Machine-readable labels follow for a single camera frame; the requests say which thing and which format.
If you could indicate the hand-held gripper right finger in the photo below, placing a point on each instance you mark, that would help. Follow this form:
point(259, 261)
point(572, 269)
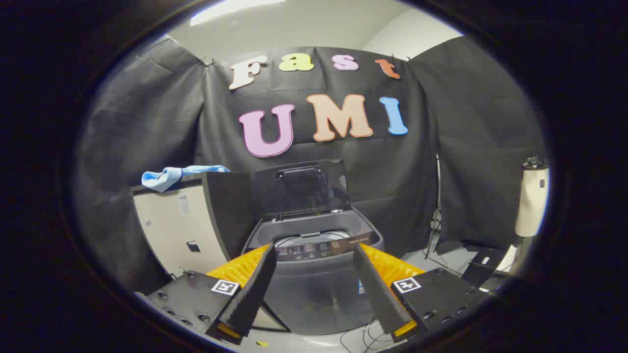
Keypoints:
point(375, 289)

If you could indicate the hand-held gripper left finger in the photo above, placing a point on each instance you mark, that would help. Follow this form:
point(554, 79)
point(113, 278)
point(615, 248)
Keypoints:
point(255, 289)

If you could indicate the grey washing machine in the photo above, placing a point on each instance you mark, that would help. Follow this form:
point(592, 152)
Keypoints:
point(319, 294)

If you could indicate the light blue cloth garment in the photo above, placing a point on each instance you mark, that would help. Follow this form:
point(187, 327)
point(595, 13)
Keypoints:
point(164, 177)

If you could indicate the small yellow floor tape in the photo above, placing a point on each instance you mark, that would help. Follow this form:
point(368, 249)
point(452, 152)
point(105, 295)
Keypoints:
point(262, 343)

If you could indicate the white cabinet with dark top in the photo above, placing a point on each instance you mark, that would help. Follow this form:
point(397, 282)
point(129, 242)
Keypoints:
point(171, 225)

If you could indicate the black box on floor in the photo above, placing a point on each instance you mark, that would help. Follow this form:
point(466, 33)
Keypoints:
point(483, 264)

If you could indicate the backdrop stand pole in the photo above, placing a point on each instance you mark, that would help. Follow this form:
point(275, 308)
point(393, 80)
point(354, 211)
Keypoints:
point(437, 196)

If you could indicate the black backdrop cloth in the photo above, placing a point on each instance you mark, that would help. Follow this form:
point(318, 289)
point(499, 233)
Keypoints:
point(343, 162)

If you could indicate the white cylindrical bag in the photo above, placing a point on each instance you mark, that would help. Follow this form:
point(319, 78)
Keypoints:
point(531, 206)

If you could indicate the ceiling light panel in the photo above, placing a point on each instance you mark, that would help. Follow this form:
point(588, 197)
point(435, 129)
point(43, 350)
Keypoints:
point(230, 7)

